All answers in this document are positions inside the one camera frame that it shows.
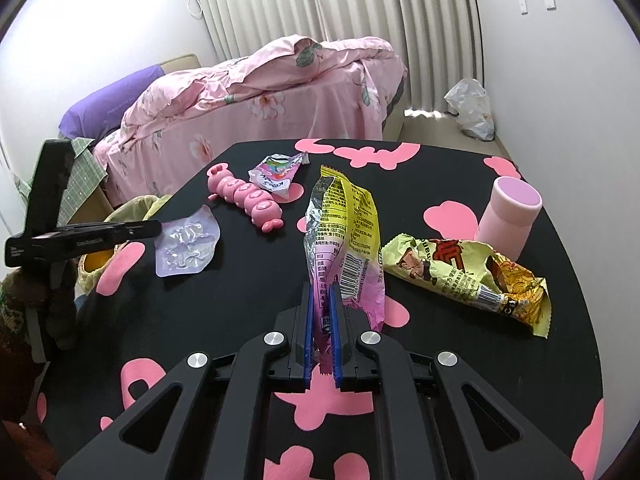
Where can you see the pink floral quilt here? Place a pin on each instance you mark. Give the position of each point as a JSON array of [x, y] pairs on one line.
[[250, 90]]

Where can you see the cardboard box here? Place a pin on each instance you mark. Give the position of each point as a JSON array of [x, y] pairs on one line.
[[92, 207]]

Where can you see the pink caterpillar toy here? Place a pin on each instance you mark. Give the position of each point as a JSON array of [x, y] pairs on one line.
[[245, 195]]

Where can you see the black pink-patterned tablecloth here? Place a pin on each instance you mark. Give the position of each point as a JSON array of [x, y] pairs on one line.
[[250, 285]]

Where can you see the purple pillow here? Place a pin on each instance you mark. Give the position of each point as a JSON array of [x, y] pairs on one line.
[[105, 105]]

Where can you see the pink cylindrical cup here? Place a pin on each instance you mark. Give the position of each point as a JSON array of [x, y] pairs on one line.
[[505, 220]]

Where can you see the beige headboard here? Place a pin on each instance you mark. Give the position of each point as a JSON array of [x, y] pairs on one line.
[[182, 62]]

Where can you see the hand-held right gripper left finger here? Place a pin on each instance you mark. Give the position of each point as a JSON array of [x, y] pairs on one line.
[[308, 340]]

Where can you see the green plaid cloth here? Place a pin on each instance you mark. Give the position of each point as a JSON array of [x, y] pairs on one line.
[[82, 180]]

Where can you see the white plastic bag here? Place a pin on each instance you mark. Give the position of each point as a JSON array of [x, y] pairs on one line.
[[472, 110]]

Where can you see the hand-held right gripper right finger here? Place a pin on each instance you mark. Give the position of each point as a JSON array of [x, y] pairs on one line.
[[335, 345]]

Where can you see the clear plastic blister tray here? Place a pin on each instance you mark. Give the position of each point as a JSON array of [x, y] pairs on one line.
[[187, 242]]

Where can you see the yellow pink snack wrapper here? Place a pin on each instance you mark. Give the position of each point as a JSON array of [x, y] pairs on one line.
[[345, 240]]

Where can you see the beige pleated curtain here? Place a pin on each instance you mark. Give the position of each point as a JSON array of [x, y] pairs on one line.
[[350, 5]]

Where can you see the yellow trash bag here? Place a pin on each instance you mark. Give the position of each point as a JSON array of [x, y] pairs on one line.
[[130, 207]]

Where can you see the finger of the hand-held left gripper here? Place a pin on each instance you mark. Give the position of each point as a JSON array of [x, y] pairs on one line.
[[142, 230]]

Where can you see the small colourful wrapper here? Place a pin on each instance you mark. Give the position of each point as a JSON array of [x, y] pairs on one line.
[[275, 175]]

